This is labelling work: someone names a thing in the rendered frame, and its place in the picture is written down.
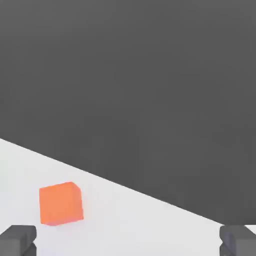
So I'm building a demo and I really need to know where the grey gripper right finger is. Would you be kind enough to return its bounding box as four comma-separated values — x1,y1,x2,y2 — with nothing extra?
219,224,256,256

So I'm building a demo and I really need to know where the small orange cube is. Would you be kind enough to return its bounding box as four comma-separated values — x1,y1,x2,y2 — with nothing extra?
38,181,85,227

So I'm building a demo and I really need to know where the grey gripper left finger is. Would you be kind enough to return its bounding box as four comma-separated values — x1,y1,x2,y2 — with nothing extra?
0,224,38,256

